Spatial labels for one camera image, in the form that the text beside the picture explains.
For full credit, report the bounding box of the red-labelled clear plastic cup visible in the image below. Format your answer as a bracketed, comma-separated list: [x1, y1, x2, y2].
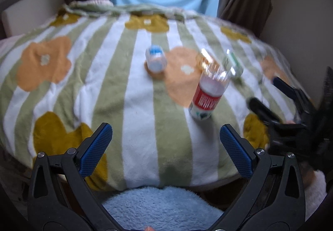
[189, 66, 230, 121]

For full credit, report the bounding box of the green-labelled clear plastic cup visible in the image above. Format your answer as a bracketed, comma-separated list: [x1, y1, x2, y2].
[223, 49, 243, 78]

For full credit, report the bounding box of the amber transparent plastic cup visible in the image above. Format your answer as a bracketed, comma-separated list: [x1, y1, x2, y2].
[196, 48, 221, 72]

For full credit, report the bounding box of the white fluffy sleeve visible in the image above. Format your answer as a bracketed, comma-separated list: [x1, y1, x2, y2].
[303, 169, 327, 220]

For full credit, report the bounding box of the light blue fluffy garment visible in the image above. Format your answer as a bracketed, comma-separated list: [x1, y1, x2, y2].
[97, 187, 223, 230]

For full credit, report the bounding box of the striped floral fleece blanket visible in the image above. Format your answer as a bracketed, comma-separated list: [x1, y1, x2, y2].
[1, 3, 299, 190]

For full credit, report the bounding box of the pink pillow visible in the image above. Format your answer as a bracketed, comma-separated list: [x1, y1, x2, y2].
[0, 35, 24, 58]

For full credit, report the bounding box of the white headboard cushion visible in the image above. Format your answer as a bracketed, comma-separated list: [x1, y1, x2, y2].
[1, 0, 64, 37]

